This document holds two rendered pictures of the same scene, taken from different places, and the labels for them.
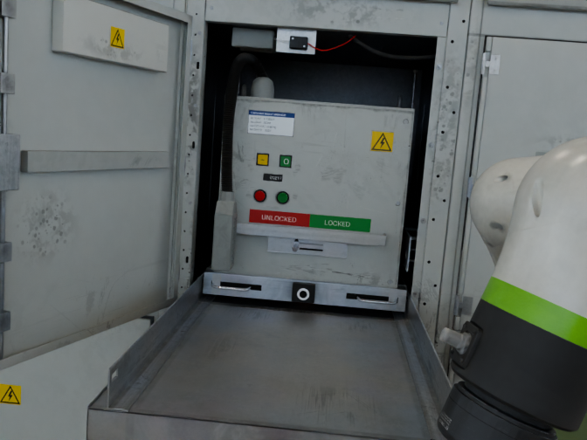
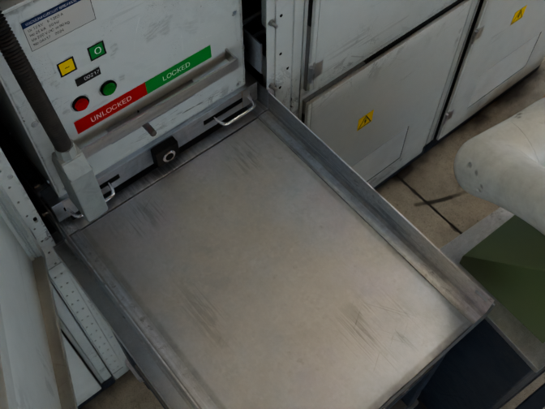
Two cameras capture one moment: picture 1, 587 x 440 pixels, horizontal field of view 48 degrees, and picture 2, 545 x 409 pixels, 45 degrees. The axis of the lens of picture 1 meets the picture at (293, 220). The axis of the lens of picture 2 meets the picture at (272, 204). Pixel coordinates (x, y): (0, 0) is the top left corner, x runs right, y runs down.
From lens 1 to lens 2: 1.23 m
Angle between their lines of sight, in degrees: 60
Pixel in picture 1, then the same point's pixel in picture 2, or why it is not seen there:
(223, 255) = (96, 204)
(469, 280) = (319, 49)
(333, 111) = not seen: outside the picture
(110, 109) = not seen: outside the picture
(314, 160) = (130, 27)
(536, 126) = not seen: outside the picture
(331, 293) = (189, 131)
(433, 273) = (285, 60)
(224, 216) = (83, 176)
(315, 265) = (165, 119)
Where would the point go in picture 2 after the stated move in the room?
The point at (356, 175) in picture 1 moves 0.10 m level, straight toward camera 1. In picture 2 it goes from (185, 12) to (216, 43)
